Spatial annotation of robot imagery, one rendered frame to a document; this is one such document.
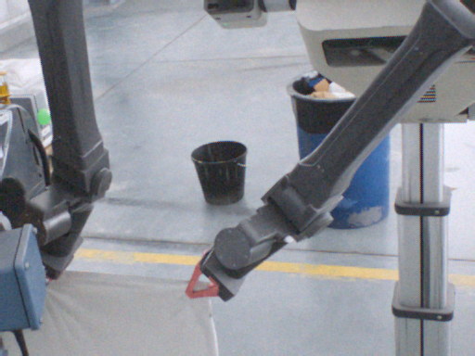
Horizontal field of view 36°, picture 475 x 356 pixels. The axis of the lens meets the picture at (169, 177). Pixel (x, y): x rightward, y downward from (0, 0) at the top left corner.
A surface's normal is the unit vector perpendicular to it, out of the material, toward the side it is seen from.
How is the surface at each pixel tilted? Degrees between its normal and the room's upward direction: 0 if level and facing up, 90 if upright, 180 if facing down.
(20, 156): 90
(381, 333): 0
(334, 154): 88
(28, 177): 90
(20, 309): 90
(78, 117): 111
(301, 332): 0
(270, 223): 42
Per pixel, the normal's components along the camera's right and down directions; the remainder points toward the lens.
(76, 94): 0.79, 0.46
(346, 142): -0.73, 0.33
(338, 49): -0.18, 0.91
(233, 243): -0.59, 0.14
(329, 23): -0.33, -0.42
